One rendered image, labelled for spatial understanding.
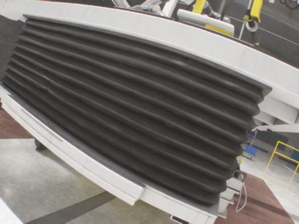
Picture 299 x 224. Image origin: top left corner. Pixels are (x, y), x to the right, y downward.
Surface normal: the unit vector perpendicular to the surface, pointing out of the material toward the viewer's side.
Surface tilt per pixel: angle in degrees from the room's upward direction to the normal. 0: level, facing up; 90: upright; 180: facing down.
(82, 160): 90
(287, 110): 90
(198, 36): 90
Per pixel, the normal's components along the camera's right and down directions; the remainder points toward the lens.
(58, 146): -0.32, -0.09
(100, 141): 0.14, -0.84
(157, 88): -0.54, 0.65
